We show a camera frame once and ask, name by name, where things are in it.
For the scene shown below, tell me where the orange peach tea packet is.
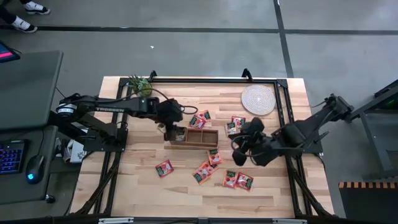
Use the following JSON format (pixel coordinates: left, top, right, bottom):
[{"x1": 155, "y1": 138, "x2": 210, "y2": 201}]
[
  {"x1": 206, "y1": 147, "x2": 224, "y2": 166},
  {"x1": 197, "y1": 110, "x2": 212, "y2": 123},
  {"x1": 198, "y1": 160, "x2": 219, "y2": 177},
  {"x1": 222, "y1": 169, "x2": 238, "y2": 189},
  {"x1": 192, "y1": 167, "x2": 212, "y2": 185}
]

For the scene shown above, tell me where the grey desk top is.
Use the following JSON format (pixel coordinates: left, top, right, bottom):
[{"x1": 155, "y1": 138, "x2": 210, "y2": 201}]
[{"x1": 0, "y1": 50, "x2": 64, "y2": 131}]

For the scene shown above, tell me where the silver frame bracket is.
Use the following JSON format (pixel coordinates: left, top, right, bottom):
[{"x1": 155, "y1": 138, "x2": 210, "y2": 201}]
[
  {"x1": 98, "y1": 217, "x2": 135, "y2": 224},
  {"x1": 272, "y1": 218, "x2": 308, "y2": 224}
]

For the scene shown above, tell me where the black case with hazard stripe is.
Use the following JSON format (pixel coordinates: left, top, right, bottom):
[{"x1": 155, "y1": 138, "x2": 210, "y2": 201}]
[{"x1": 338, "y1": 181, "x2": 398, "y2": 224}]

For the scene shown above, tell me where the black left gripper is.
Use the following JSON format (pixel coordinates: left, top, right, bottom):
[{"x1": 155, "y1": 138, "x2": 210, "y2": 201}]
[{"x1": 155, "y1": 98, "x2": 185, "y2": 142}]

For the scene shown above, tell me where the potted green succulent plant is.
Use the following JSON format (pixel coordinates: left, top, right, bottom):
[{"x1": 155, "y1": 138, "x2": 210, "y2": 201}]
[{"x1": 127, "y1": 74, "x2": 154, "y2": 98}]

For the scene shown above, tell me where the white cardboard box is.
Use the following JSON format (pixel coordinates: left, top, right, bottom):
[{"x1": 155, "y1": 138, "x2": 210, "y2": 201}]
[{"x1": 63, "y1": 139, "x2": 88, "y2": 164}]

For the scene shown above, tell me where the black metal stand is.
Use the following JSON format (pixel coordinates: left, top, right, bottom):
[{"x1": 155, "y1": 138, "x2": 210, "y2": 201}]
[{"x1": 351, "y1": 79, "x2": 398, "y2": 180}]

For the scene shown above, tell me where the person's leg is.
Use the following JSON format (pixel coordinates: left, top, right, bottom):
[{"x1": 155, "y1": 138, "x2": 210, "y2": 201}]
[{"x1": 0, "y1": 6, "x2": 18, "y2": 24}]

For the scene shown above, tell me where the person's shoe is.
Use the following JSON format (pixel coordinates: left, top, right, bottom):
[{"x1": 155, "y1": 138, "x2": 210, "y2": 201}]
[
  {"x1": 12, "y1": 15, "x2": 39, "y2": 34},
  {"x1": 23, "y1": 1, "x2": 51, "y2": 16}
]

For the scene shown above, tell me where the black computer mouse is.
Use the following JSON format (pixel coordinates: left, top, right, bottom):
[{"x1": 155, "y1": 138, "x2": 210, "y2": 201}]
[{"x1": 25, "y1": 154, "x2": 45, "y2": 185}]

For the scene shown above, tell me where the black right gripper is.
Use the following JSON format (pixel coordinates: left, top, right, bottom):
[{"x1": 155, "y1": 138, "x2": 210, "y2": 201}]
[{"x1": 231, "y1": 132, "x2": 277, "y2": 167}]

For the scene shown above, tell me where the grey keyboard desk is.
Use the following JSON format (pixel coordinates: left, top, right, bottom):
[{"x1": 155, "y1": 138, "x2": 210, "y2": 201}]
[{"x1": 0, "y1": 126, "x2": 59, "y2": 205}]

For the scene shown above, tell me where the screen with pink bar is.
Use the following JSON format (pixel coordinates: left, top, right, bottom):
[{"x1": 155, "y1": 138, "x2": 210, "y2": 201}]
[{"x1": 0, "y1": 40, "x2": 21, "y2": 64}]

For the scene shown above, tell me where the backlit black keyboard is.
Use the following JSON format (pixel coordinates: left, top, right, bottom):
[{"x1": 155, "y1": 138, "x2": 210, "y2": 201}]
[{"x1": 0, "y1": 139, "x2": 26, "y2": 175}]

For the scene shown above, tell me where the wooden three-compartment tea box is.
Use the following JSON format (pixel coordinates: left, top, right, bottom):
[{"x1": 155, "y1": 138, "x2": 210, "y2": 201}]
[{"x1": 169, "y1": 126, "x2": 220, "y2": 149}]

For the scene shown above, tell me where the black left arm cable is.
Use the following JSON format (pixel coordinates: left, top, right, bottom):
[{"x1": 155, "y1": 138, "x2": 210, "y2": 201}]
[{"x1": 141, "y1": 88, "x2": 199, "y2": 115}]

